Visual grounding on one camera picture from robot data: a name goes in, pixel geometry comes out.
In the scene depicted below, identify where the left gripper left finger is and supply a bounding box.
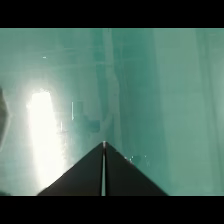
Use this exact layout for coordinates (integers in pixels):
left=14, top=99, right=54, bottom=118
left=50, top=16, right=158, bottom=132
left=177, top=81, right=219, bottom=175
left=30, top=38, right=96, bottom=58
left=36, top=142, right=105, bottom=197

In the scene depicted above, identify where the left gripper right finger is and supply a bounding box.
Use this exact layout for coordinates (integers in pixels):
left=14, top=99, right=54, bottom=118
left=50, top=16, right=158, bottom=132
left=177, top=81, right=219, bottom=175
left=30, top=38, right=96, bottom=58
left=104, top=142, right=168, bottom=197

